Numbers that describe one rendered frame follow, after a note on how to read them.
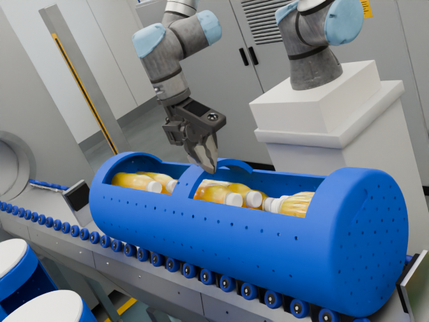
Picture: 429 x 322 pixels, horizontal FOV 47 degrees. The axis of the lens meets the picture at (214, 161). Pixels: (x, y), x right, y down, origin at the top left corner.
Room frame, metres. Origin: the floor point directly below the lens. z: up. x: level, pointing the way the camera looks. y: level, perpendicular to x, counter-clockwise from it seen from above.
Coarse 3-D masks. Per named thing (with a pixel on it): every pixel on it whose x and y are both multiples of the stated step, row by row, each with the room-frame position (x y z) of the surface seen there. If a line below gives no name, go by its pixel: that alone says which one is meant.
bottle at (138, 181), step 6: (120, 174) 1.44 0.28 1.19; (126, 174) 1.41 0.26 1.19; (132, 174) 1.39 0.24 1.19; (138, 174) 1.38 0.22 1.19; (144, 174) 1.37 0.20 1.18; (114, 180) 1.43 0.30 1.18; (120, 180) 1.41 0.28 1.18; (126, 180) 1.38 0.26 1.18; (132, 180) 1.36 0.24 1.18; (138, 180) 1.34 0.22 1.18; (144, 180) 1.33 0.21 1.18; (150, 180) 1.33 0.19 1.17; (120, 186) 1.40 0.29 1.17; (126, 186) 1.37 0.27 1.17; (132, 186) 1.35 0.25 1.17; (138, 186) 1.33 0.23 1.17; (144, 186) 1.32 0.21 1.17
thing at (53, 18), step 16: (48, 16) 2.08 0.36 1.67; (64, 32) 2.10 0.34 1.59; (64, 48) 2.08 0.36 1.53; (80, 64) 2.10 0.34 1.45; (80, 80) 2.09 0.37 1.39; (96, 96) 2.10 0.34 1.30; (96, 112) 2.09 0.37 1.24; (112, 128) 2.09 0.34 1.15; (112, 144) 2.10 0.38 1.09; (128, 144) 2.11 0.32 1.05
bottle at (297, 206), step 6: (288, 198) 0.91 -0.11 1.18; (294, 198) 0.89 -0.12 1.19; (300, 198) 0.88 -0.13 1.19; (306, 198) 0.87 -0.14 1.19; (282, 204) 0.90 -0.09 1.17; (288, 204) 0.88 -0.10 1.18; (294, 204) 0.87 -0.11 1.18; (300, 204) 0.86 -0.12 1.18; (306, 204) 0.85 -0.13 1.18; (282, 210) 0.89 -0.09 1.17; (288, 210) 0.88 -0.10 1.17; (294, 210) 0.86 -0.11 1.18; (300, 210) 0.85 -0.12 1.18; (306, 210) 0.84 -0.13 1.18; (300, 216) 0.85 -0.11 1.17
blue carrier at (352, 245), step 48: (96, 192) 1.38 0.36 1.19; (144, 192) 1.19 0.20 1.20; (192, 192) 1.06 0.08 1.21; (288, 192) 1.11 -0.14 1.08; (336, 192) 0.77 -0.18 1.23; (384, 192) 0.82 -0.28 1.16; (144, 240) 1.18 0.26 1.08; (192, 240) 1.00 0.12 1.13; (240, 240) 0.88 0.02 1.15; (288, 240) 0.78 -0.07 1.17; (336, 240) 0.72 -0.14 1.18; (384, 240) 0.79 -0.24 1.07; (288, 288) 0.79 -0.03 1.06; (336, 288) 0.69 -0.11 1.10; (384, 288) 0.77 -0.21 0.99
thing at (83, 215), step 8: (80, 184) 1.81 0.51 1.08; (64, 192) 1.78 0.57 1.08; (72, 192) 1.77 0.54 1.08; (80, 192) 1.79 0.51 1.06; (88, 192) 1.80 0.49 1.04; (64, 200) 1.78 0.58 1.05; (72, 200) 1.76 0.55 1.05; (80, 200) 1.78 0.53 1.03; (88, 200) 1.79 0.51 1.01; (72, 208) 1.77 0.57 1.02; (80, 208) 1.77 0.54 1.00; (88, 208) 1.80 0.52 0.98; (80, 216) 1.77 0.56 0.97; (88, 216) 1.79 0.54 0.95; (80, 224) 1.77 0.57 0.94
